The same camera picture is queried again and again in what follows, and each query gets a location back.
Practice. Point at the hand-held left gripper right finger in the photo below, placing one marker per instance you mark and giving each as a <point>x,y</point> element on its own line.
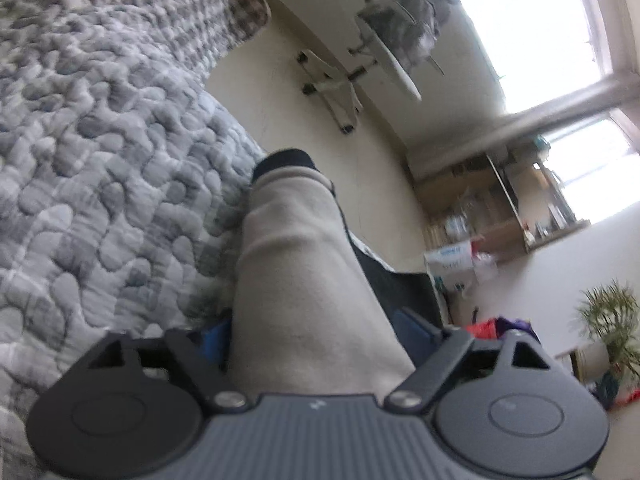
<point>417,329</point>

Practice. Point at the white office chair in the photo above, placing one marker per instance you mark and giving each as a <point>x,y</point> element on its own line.
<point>385,55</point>

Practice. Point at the white cardboard box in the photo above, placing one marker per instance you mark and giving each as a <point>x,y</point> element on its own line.
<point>450,260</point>

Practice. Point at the green potted plant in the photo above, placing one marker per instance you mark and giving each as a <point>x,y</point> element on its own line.
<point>612,320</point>

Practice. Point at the purple plush toy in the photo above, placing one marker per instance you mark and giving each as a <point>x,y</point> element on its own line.
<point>515,324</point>

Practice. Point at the red bag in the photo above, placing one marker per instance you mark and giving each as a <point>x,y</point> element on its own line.
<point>482,330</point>

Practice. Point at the grey backpack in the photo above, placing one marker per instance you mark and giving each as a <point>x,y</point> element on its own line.
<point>420,15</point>

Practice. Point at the white side cabinet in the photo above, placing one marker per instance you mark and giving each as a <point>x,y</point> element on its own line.
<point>592,362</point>

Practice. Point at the wooden shelf desk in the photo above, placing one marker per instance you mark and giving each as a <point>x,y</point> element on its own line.
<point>500,195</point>

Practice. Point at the beige and black shirt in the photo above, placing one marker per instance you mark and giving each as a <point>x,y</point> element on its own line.
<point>300,270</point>

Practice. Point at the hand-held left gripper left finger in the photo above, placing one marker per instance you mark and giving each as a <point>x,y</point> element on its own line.
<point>217,345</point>

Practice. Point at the grey curtain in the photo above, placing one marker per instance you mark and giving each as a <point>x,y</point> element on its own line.
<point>540,112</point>

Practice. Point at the grey white quilted blanket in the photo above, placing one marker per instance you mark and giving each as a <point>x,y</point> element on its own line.
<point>100,135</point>

